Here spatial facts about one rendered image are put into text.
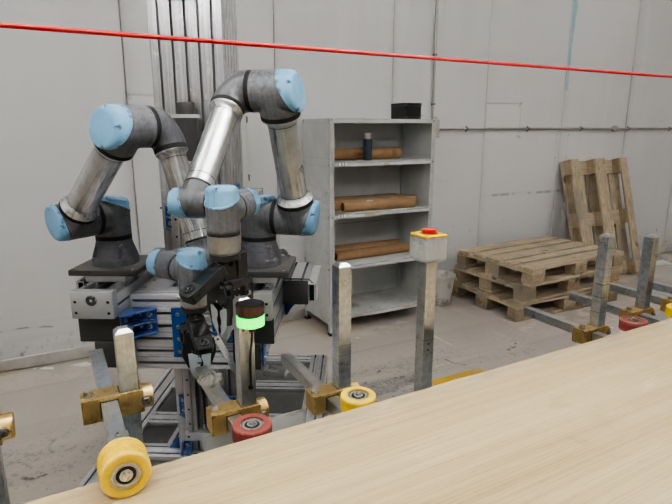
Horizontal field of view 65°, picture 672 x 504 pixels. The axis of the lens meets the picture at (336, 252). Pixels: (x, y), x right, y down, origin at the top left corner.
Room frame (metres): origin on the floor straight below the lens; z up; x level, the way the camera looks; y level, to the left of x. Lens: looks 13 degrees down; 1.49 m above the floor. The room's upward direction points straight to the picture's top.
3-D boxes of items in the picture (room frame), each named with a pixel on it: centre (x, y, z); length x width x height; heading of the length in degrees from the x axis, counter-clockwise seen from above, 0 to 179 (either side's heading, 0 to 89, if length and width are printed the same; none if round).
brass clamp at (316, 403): (1.22, 0.01, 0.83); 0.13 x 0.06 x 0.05; 119
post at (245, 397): (1.11, 0.21, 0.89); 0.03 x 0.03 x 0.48; 29
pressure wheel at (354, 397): (1.08, -0.05, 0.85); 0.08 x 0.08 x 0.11
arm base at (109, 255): (1.76, 0.75, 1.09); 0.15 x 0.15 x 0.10
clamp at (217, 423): (1.10, 0.22, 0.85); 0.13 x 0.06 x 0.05; 119
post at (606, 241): (1.71, -0.89, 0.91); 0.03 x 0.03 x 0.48; 29
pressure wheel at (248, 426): (0.96, 0.17, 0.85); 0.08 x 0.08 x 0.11
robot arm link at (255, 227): (1.75, 0.25, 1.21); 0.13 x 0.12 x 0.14; 77
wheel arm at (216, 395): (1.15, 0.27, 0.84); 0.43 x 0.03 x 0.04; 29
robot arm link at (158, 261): (1.42, 0.45, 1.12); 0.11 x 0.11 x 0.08; 56
